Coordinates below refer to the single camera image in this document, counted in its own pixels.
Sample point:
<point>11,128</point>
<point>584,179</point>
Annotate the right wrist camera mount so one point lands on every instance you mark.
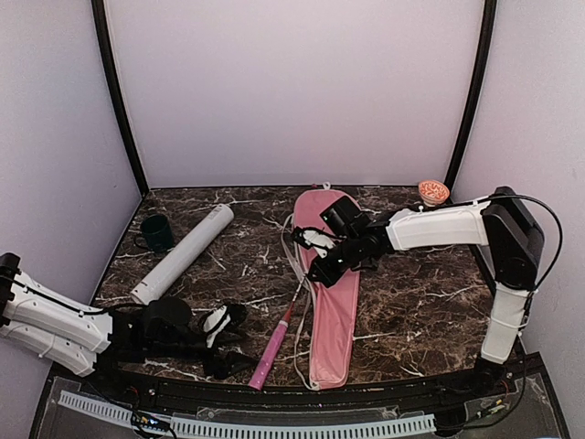
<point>313,238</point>

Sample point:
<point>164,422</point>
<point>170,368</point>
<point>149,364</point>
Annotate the pink badminton racket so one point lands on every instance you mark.
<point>273,346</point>

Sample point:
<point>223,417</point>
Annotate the left black corner post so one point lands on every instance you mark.
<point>115,91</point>

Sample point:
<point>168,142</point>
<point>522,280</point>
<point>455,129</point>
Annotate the orange patterned small bowl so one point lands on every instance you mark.
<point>433,193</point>

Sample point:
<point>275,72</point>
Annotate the pink racket cover bag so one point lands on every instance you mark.
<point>334,308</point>

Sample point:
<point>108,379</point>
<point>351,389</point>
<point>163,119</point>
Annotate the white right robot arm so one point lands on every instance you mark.
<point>500,221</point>

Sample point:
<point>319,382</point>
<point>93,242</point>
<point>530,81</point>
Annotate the white shuttlecock tube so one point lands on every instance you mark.
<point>166,272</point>

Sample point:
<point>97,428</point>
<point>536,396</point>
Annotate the black front table rail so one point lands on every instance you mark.
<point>165,384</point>

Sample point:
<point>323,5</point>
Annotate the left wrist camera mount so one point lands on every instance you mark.
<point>226,318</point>

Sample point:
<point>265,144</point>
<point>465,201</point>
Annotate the grey slotted cable duct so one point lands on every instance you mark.
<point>182,427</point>

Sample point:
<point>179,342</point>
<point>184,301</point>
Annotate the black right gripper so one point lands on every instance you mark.
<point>327,275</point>

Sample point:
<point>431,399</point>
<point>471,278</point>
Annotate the black corner post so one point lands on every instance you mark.
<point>474,92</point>
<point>115,91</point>

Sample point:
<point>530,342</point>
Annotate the right black corner post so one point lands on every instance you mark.
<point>474,92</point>

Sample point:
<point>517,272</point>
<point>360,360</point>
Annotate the dark green mug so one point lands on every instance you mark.
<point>155,234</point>

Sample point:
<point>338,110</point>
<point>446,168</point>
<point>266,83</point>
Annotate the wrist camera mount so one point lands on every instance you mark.
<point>226,318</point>
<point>313,238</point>

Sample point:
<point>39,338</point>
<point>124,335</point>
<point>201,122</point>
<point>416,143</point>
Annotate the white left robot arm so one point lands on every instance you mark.
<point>85,339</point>

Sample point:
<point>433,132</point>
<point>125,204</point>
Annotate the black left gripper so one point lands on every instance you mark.
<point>221,367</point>

